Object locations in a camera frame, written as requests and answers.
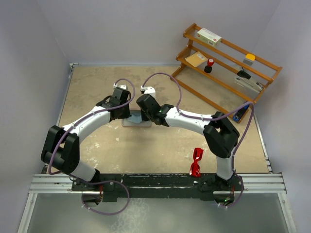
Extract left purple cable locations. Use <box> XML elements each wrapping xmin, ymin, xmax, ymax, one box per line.
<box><xmin>48</xmin><ymin>78</ymin><xmax>136</xmax><ymax>215</ymax></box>

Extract red sunglasses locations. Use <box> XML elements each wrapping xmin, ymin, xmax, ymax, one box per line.
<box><xmin>189</xmin><ymin>148</ymin><xmax>204</xmax><ymax>177</ymax></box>

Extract red black stamp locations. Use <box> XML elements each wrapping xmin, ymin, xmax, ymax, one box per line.
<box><xmin>204</xmin><ymin>58</ymin><xmax>214</xmax><ymax>73</ymax></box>

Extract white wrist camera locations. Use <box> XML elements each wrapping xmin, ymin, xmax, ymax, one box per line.
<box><xmin>140</xmin><ymin>86</ymin><xmax>156</xmax><ymax>98</ymax></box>
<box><xmin>113</xmin><ymin>83</ymin><xmax>128</xmax><ymax>91</ymax></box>

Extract white green box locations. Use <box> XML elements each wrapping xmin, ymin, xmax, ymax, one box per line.
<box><xmin>197</xmin><ymin>28</ymin><xmax>222</xmax><ymax>47</ymax></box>

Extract blue stapler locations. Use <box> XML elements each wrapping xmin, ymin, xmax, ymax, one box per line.
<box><xmin>233</xmin><ymin>104</ymin><xmax>249</xmax><ymax>122</ymax></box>

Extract blue cleaning cloth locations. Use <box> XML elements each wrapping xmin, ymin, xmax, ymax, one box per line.
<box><xmin>127</xmin><ymin>113</ymin><xmax>143</xmax><ymax>124</ymax></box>

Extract black stapler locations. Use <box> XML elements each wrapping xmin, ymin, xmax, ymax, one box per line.
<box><xmin>237</xmin><ymin>69</ymin><xmax>251</xmax><ymax>80</ymax></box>

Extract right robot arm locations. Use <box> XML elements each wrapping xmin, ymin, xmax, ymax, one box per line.
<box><xmin>136</xmin><ymin>94</ymin><xmax>240</xmax><ymax>190</ymax></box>

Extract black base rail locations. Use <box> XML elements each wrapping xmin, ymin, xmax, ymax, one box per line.
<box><xmin>72</xmin><ymin>173</ymin><xmax>244</xmax><ymax>203</ymax></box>

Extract brown envelope packet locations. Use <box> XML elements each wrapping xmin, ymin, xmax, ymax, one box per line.
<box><xmin>185</xmin><ymin>51</ymin><xmax>207</xmax><ymax>67</ymax></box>

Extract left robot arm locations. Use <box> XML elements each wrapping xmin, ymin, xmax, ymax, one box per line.
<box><xmin>41</xmin><ymin>85</ymin><xmax>132</xmax><ymax>190</ymax></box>

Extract yellow grey sponge block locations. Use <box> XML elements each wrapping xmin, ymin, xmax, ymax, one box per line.
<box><xmin>243</xmin><ymin>53</ymin><xmax>256</xmax><ymax>66</ymax></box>

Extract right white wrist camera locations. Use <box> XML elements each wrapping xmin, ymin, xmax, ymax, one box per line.
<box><xmin>140</xmin><ymin>86</ymin><xmax>156</xmax><ymax>98</ymax></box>

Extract aluminium frame rail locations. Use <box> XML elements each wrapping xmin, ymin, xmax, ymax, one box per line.
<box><xmin>241</xmin><ymin>173</ymin><xmax>287</xmax><ymax>194</ymax></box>

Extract wooden three-tier shelf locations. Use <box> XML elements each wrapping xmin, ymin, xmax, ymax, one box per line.
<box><xmin>172</xmin><ymin>23</ymin><xmax>282</xmax><ymax>113</ymax></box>

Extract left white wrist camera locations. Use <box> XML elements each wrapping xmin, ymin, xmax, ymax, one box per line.
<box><xmin>113</xmin><ymin>83</ymin><xmax>128</xmax><ymax>91</ymax></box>

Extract pink glasses case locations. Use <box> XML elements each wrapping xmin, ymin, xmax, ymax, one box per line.
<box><xmin>121</xmin><ymin>110</ymin><xmax>152</xmax><ymax>127</ymax></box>

